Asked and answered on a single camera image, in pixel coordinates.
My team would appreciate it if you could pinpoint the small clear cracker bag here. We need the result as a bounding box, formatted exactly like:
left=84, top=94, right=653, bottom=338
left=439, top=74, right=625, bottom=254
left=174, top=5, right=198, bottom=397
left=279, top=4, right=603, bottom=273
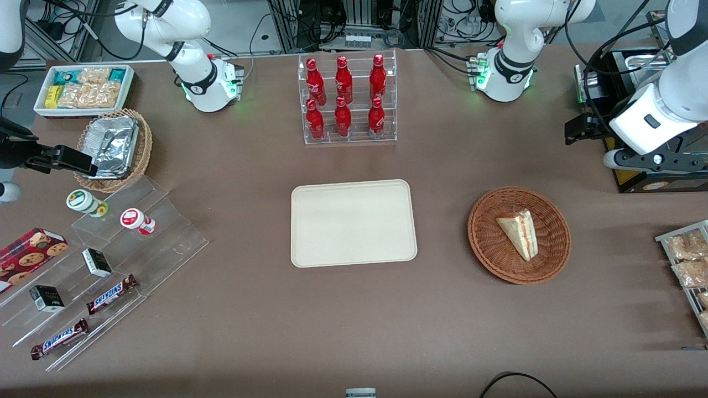
left=77, top=67, right=112, bottom=85

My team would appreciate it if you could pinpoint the clear acrylic bottle rack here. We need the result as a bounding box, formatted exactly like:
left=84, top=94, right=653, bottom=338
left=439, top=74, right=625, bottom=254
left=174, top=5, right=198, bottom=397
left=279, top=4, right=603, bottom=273
left=297, top=49, right=398, bottom=146

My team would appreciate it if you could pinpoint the tray of packaged crackers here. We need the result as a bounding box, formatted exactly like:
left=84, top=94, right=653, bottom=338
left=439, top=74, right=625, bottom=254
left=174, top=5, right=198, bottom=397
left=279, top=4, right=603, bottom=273
left=655, top=219, right=708, bottom=339

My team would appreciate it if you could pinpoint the triangular sandwich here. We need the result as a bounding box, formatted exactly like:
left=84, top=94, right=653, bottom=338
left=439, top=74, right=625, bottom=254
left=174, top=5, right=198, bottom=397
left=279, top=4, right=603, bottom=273
left=496, top=210, right=539, bottom=262

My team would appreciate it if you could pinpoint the green lid yogurt cup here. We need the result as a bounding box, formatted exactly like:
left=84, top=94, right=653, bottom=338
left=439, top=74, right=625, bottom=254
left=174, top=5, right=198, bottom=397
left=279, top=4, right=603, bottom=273
left=66, top=189, right=110, bottom=218

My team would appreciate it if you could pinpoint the steel warmer pan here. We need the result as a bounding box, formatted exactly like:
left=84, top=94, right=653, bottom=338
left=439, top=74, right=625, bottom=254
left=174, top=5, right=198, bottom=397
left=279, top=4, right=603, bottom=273
left=622, top=49, right=673, bottom=76

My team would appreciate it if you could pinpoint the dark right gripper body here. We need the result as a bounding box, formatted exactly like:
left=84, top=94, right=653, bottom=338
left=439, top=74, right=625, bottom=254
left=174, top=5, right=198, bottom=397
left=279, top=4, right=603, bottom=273
left=0, top=117, right=40, bottom=170

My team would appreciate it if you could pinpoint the beige plastic tray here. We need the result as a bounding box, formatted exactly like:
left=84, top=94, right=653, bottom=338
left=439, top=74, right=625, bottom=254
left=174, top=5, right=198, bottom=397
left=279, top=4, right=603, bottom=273
left=291, top=179, right=418, bottom=269

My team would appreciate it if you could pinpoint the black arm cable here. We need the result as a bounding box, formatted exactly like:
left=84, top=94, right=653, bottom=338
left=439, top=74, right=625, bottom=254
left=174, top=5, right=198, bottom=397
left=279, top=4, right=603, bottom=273
left=563, top=0, right=673, bottom=125
left=41, top=0, right=148, bottom=61

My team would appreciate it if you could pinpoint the small black box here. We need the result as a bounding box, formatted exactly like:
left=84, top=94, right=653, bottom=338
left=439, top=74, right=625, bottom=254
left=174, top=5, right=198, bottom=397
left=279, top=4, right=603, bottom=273
left=81, top=248, right=113, bottom=278
left=29, top=285, right=66, bottom=313

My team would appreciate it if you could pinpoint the large clear cracker bag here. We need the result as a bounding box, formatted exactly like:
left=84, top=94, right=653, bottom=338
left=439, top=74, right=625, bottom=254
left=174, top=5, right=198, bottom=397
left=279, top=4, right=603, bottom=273
left=58, top=82, right=121, bottom=109

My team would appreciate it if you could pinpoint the brown wicker basket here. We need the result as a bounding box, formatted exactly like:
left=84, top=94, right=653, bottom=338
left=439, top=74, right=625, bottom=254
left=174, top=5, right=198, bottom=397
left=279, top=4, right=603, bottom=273
left=467, top=186, right=572, bottom=286

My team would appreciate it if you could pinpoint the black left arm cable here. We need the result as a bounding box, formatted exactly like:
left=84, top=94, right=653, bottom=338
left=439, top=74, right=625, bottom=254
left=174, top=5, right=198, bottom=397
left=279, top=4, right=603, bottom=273
left=563, top=0, right=673, bottom=125

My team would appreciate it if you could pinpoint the light wicker basket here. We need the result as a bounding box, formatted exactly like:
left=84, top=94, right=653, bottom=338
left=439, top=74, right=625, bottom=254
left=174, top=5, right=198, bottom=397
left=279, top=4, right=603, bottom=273
left=73, top=108, right=153, bottom=193

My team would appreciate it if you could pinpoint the aluminium equipment rack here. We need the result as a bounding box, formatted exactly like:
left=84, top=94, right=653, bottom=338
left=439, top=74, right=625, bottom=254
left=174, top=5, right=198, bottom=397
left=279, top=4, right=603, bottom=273
left=268, top=0, right=444, bottom=54

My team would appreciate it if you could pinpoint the red cola bottle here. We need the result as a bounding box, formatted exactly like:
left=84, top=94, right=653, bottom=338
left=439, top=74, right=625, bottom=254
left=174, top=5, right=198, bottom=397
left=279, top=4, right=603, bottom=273
left=305, top=99, right=326, bottom=140
left=367, top=97, right=386, bottom=138
left=334, top=97, right=353, bottom=138
left=369, top=54, right=388, bottom=102
left=335, top=56, right=354, bottom=105
left=305, top=58, right=327, bottom=106

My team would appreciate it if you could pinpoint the aluminium foil tray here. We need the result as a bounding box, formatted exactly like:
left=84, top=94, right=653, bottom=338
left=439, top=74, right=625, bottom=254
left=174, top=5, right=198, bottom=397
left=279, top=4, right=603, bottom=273
left=82, top=115, right=140, bottom=180

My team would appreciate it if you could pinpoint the white snack bin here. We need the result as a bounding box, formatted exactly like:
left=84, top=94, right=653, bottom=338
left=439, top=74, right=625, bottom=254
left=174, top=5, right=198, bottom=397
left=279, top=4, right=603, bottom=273
left=33, top=64, right=136, bottom=118

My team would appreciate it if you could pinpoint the black table cable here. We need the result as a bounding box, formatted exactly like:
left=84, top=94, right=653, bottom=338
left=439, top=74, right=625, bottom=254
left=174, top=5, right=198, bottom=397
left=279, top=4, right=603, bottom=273
left=478, top=371, right=560, bottom=398

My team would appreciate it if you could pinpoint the snickers bar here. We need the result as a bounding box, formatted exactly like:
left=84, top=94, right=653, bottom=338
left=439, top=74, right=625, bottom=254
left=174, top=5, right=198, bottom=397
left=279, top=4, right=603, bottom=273
left=86, top=274, right=139, bottom=316
left=30, top=318, right=91, bottom=361

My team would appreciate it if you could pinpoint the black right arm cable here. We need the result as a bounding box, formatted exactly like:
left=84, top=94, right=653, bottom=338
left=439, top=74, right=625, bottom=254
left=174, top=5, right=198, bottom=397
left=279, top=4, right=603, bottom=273
left=41, top=0, right=148, bottom=61

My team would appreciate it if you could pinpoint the clear acrylic stepped shelf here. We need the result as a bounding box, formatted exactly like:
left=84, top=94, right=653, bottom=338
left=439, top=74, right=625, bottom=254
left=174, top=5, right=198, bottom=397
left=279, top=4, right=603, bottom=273
left=71, top=175, right=210, bottom=297
left=0, top=238, right=148, bottom=373

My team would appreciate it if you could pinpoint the black food warmer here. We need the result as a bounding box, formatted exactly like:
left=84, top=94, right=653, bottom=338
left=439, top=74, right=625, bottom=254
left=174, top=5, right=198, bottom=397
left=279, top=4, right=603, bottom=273
left=574, top=46, right=708, bottom=195

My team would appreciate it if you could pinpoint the red tartan cookie box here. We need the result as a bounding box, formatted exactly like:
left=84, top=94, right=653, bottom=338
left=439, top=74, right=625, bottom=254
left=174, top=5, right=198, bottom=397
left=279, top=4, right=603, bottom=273
left=0, top=227, right=70, bottom=294

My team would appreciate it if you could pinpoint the red lid yogurt cup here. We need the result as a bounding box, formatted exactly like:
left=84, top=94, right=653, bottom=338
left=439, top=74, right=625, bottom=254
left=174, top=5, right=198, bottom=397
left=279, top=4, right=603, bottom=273
left=120, top=208, right=157, bottom=236

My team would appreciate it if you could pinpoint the aluminium frame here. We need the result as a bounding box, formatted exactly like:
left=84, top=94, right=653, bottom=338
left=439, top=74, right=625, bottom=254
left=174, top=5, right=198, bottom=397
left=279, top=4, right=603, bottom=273
left=22, top=0, right=103, bottom=63

